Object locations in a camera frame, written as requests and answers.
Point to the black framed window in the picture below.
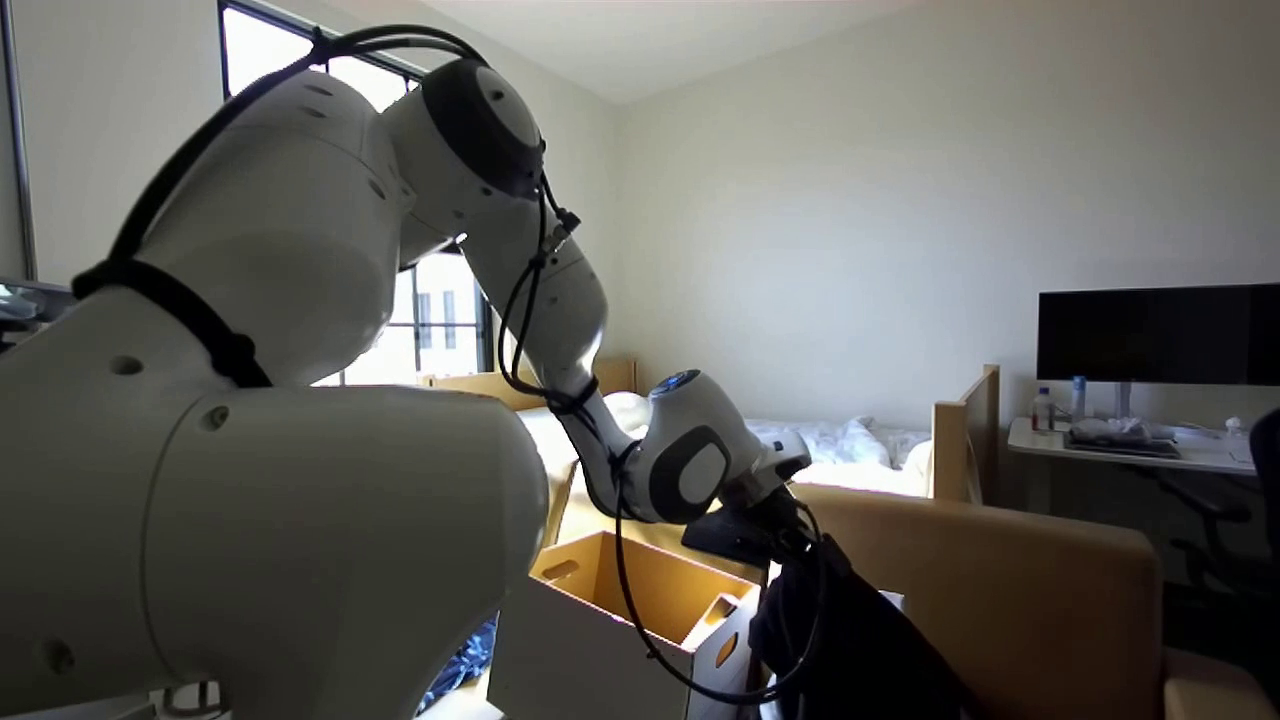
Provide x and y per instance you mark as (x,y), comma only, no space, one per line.
(438,317)

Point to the black computer monitor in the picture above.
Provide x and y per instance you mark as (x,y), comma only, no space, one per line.
(1213,335)

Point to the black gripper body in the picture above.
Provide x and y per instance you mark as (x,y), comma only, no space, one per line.
(769,529)

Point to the wooden bed footboard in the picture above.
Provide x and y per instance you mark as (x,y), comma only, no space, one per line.
(967,438)

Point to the bed with white bedding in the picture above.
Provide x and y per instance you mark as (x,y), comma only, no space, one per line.
(824,447)

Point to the blue patterned cloth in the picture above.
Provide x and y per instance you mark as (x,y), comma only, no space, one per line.
(467,667)

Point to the tan couch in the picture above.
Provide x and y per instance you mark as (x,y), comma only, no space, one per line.
(1043,619)

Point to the dark blue hoodie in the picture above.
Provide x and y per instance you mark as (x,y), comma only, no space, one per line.
(851,655)

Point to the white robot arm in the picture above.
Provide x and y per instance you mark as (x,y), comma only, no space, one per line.
(197,491)

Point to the black keyboard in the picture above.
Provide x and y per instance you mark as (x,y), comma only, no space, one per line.
(1134,442)

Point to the white desk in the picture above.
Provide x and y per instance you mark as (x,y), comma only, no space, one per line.
(1217,452)

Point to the white cardboard box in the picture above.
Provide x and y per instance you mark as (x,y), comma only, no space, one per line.
(618,629)

